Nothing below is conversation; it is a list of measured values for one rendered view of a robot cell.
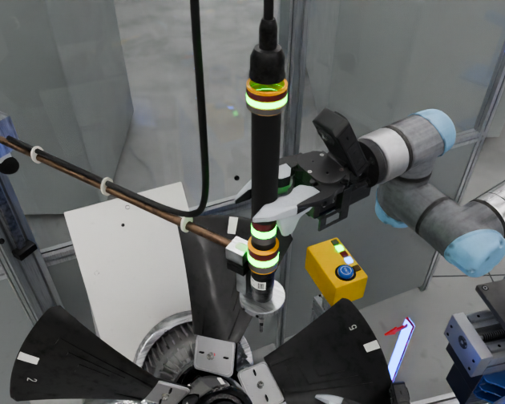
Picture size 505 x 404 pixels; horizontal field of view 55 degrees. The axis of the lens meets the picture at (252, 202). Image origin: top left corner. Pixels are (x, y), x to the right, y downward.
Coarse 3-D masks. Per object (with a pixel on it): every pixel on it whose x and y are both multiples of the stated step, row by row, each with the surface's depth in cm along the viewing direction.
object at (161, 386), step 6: (156, 384) 84; (162, 384) 84; (168, 384) 84; (174, 384) 84; (156, 390) 86; (162, 390) 86; (168, 390) 86; (174, 390) 86; (180, 390) 85; (186, 390) 85; (150, 396) 88; (156, 396) 88; (174, 396) 87; (180, 396) 87; (156, 402) 90; (162, 402) 90; (168, 402) 89; (174, 402) 89
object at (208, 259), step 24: (216, 216) 92; (192, 240) 94; (288, 240) 89; (192, 264) 93; (216, 264) 91; (192, 288) 93; (216, 288) 90; (192, 312) 93; (216, 312) 90; (240, 312) 88; (216, 336) 89; (240, 336) 87
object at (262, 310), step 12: (240, 240) 70; (228, 252) 69; (240, 252) 69; (228, 264) 70; (240, 264) 69; (240, 276) 71; (240, 288) 73; (276, 288) 75; (240, 300) 73; (252, 300) 73; (276, 300) 73; (252, 312) 71; (264, 312) 71; (276, 312) 72
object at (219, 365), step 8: (200, 336) 92; (200, 344) 92; (208, 344) 91; (216, 344) 90; (224, 344) 89; (232, 344) 88; (208, 352) 90; (216, 352) 89; (224, 352) 88; (232, 352) 87; (200, 360) 91; (208, 360) 90; (216, 360) 89; (224, 360) 88; (232, 360) 87; (200, 368) 90; (208, 368) 90; (216, 368) 89; (224, 368) 88; (232, 368) 87; (224, 376) 88
